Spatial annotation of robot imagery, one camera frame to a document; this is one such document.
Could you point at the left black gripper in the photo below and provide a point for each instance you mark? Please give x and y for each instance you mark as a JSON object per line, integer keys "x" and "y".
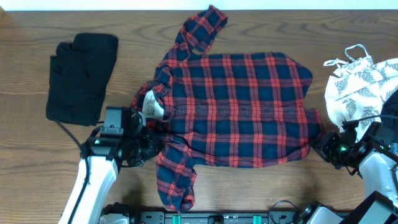
{"x": 153, "y": 145}

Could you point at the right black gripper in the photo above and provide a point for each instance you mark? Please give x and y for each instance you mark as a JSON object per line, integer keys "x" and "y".
{"x": 324, "y": 145}

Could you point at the red navy plaid shirt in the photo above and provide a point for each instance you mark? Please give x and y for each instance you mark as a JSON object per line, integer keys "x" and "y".
{"x": 228, "y": 110}

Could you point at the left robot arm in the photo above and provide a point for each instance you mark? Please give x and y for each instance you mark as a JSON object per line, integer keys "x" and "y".
{"x": 122, "y": 141}

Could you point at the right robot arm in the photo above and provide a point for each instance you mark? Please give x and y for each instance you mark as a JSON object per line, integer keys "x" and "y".
{"x": 374, "y": 160}

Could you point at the white fern print cloth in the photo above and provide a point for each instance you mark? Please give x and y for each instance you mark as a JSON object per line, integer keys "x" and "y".
{"x": 358, "y": 89}

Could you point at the dark navy garment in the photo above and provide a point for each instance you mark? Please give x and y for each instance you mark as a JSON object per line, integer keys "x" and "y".
{"x": 390, "y": 110}

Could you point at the black folded garment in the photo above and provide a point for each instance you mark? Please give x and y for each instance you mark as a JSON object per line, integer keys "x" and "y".
{"x": 79, "y": 73}

